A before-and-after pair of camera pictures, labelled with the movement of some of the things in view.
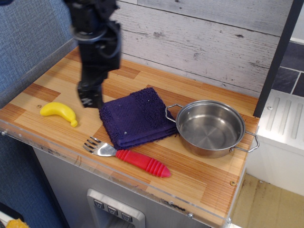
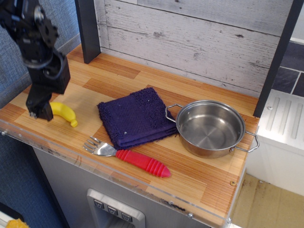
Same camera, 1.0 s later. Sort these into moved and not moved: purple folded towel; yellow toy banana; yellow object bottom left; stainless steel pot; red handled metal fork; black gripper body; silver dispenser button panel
Moved: black gripper body
Not moved: yellow object bottom left; red handled metal fork; silver dispenser button panel; stainless steel pot; purple folded towel; yellow toy banana
